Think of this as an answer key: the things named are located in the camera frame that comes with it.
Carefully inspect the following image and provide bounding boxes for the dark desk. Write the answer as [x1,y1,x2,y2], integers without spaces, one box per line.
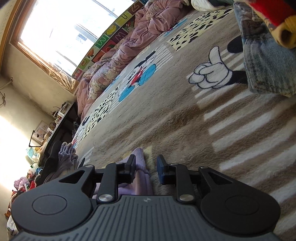
[29,101,79,166]

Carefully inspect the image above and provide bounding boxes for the purple sweatshirt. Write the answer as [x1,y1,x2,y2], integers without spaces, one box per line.
[92,147,154,197]

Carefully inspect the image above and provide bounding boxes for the purple floral duvet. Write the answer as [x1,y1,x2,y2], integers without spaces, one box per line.
[75,0,192,116]

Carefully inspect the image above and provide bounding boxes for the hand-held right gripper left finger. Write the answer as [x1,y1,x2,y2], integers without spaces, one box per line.
[59,154,137,202]

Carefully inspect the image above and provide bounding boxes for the group of small desk items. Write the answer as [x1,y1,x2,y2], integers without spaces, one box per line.
[50,102,70,121]

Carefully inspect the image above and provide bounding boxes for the grey folded garment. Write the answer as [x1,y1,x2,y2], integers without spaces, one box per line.
[44,142,80,183]

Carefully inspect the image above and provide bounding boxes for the red and yellow garment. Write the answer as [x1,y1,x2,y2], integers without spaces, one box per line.
[247,0,296,49]

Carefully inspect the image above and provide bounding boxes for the cartoon mouse blanket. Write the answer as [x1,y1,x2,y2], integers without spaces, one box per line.
[74,5,296,241]

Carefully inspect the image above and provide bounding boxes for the black wall cable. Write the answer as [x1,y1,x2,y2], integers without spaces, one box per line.
[0,77,13,107]

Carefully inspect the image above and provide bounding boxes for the colourful alphabet play mat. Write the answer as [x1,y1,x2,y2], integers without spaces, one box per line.
[72,0,148,81]

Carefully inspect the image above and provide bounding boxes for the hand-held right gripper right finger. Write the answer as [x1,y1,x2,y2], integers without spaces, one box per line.
[157,155,230,202]

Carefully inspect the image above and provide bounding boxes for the window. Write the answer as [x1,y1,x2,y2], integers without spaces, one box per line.
[10,0,137,77]

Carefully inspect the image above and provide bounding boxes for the white panda print garment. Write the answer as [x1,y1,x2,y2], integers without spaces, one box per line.
[6,217,18,239]

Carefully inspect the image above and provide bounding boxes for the white quilt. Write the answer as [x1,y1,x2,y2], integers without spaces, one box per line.
[190,0,234,12]

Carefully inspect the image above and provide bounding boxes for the black folded garment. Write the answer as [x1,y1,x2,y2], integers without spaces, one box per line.
[36,140,63,186]

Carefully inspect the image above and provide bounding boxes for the folded blue jeans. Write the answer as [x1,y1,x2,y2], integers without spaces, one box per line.
[233,1,296,98]

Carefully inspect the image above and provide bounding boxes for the white picture board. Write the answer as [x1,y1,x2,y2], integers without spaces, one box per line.
[29,120,51,147]

